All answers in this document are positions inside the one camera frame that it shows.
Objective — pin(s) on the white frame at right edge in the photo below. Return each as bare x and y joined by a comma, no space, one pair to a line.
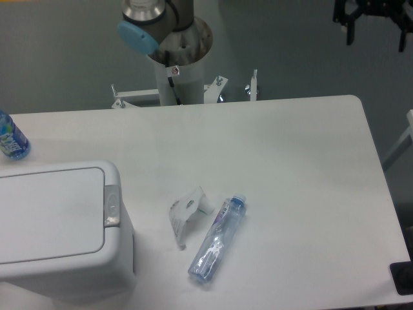
400,146

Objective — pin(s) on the white plastic trash can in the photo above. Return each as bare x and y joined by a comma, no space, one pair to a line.
53,239

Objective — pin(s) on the white pedestal base frame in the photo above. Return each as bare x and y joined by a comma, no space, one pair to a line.
212,93

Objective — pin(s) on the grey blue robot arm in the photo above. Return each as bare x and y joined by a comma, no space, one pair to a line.
147,24

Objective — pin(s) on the blue labelled drink bottle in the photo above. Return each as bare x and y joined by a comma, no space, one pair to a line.
14,144

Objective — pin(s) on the crumpled white paper wrapper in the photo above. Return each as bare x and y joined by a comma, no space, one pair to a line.
194,206

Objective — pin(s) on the black device at table edge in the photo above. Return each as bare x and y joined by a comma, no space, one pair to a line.
402,276

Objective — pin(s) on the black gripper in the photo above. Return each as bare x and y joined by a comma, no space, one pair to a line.
347,12

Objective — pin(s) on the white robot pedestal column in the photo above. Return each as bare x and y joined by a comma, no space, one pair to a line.
179,64

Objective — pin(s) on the clear empty plastic bottle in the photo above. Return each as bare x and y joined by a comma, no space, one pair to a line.
218,239

